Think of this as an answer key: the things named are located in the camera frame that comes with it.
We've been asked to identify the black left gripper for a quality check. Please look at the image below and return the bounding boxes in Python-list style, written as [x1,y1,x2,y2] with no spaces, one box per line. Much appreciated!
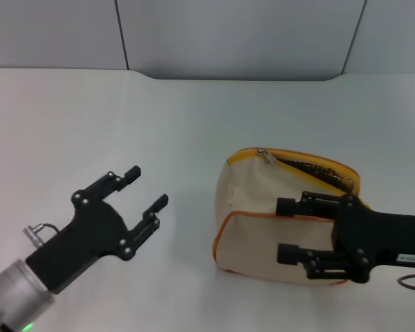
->
[25,165,169,295]

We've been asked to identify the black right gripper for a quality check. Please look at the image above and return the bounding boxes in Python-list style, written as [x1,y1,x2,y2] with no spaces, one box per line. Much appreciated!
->
[275,192,415,284]

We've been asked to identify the cream food bag orange trim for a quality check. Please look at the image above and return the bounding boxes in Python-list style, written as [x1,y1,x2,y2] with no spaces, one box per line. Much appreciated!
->
[212,147,371,288]

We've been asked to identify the right gripper connector cable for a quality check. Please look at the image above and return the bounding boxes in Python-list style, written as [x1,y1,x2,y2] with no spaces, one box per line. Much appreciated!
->
[396,257,415,293]

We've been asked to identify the gripper connector cable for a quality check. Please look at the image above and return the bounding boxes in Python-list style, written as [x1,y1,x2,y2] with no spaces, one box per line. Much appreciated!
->
[23,223,62,248]
[396,257,415,293]

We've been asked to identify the left gripper connector cable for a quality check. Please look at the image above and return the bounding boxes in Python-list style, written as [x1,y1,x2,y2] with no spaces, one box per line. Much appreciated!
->
[23,223,62,248]

